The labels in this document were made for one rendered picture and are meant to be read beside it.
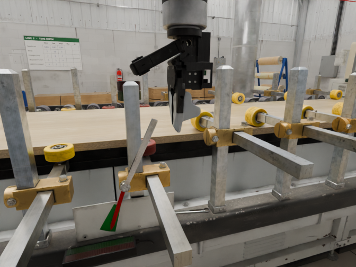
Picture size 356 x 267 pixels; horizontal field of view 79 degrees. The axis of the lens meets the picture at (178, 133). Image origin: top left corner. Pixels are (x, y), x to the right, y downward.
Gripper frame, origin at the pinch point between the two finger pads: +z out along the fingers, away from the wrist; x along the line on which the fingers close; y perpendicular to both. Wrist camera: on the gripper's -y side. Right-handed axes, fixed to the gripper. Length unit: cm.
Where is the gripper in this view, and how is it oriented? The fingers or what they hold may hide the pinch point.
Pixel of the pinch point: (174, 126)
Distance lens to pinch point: 49.3
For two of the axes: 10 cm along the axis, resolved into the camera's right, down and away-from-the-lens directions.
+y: 9.6, -0.7, 2.6
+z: 0.0, 9.6, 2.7
